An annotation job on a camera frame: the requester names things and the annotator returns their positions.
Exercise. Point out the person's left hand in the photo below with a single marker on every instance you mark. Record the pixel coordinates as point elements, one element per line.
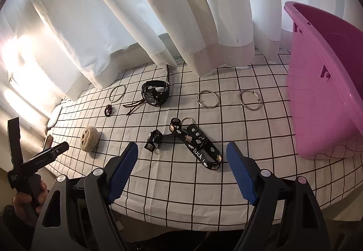
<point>24,200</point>

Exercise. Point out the person's left forearm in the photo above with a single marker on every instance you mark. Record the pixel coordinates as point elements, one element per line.
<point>12,222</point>

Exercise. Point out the black wrist watch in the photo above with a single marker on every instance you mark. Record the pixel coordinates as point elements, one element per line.
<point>154,95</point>

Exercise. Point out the thin brown hair band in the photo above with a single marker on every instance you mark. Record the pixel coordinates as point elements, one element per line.
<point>136,105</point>

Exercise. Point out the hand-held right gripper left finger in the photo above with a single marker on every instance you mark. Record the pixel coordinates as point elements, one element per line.
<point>124,171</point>

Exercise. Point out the black printed buckle clip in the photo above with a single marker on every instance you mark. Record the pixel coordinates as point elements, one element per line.
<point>153,140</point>

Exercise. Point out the pink plastic bin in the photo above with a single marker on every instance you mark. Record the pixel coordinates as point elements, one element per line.
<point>320,83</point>

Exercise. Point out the white grid tablecloth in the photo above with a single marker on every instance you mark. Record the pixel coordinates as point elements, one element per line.
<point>175,188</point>

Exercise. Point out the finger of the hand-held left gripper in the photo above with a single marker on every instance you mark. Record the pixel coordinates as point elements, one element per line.
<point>15,140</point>
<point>58,149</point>

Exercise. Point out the white curtain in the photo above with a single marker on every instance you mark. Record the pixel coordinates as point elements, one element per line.
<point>141,13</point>

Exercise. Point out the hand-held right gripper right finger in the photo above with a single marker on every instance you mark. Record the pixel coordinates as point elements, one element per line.
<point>241,173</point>

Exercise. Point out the small dark red clip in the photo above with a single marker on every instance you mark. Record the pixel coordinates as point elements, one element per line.
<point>107,111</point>

